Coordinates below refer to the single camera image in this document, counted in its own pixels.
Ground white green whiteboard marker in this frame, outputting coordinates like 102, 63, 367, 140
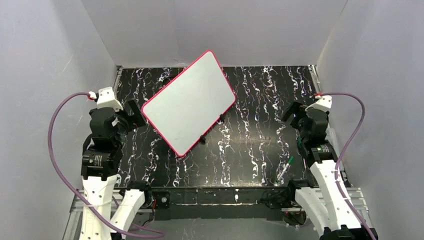
275, 156, 294, 183

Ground pink framed whiteboard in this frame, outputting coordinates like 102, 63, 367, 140
141, 50, 236, 157

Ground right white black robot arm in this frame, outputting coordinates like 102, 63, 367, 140
282, 98, 378, 240

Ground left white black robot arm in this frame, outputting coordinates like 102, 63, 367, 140
79, 99, 152, 240

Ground black clip on whiteboard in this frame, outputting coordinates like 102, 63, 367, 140
199, 134, 206, 145

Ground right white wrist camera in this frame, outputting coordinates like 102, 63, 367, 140
305, 95, 332, 112

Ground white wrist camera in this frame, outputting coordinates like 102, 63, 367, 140
305, 95, 332, 112
96, 86, 124, 112

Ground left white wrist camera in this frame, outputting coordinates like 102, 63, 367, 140
96, 86, 124, 112

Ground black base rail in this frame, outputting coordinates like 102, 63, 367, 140
141, 186, 307, 225

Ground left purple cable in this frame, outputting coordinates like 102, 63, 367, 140
47, 92, 167, 239

